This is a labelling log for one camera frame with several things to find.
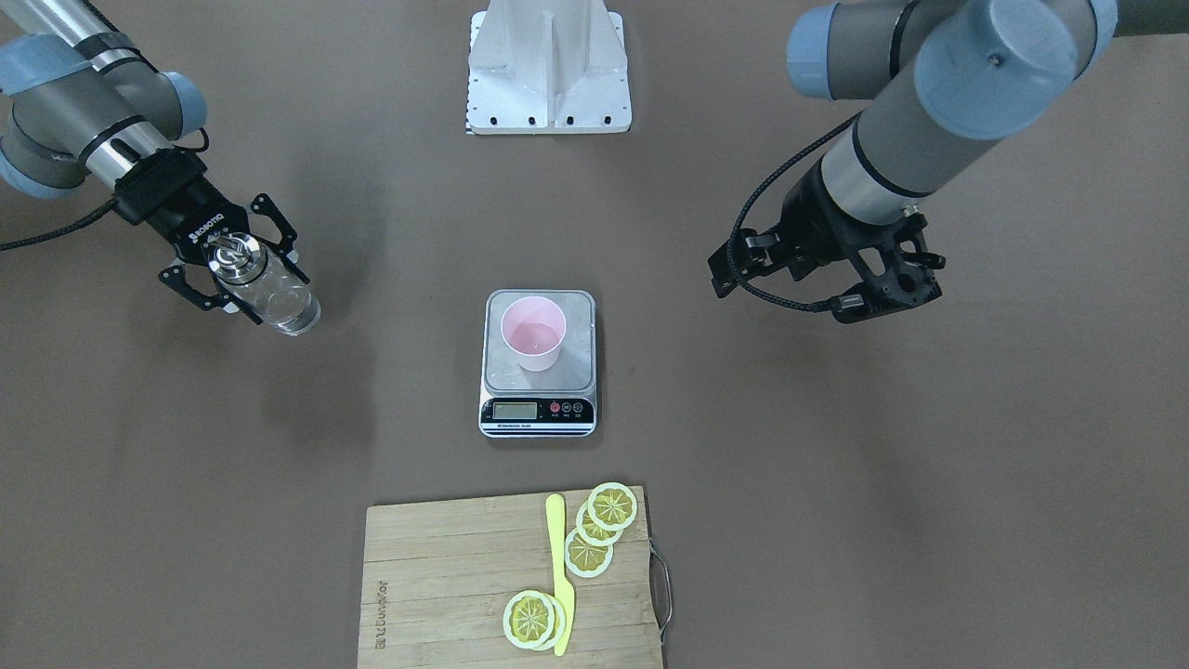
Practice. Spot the clear glass sauce bottle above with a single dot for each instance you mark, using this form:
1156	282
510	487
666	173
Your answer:
256	276

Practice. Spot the yellow plastic knife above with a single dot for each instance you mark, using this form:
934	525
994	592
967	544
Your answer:
563	590

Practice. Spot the silver digital kitchen scale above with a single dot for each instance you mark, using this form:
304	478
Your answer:
560	402

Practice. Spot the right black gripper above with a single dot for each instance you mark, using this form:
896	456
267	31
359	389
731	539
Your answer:
189	216

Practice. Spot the lemon slice toy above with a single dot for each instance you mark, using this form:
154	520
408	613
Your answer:
583	559
534	620
591	533
612	506

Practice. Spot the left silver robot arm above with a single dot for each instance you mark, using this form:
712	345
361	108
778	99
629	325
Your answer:
944	82

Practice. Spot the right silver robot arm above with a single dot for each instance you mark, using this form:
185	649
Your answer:
86	103

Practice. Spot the bamboo cutting board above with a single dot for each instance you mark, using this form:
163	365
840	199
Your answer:
436	577

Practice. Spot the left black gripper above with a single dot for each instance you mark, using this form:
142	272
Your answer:
811	228

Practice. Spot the pink plastic cup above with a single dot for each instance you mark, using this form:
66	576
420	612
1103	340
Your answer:
534	328

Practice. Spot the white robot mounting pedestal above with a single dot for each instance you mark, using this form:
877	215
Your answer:
557	67

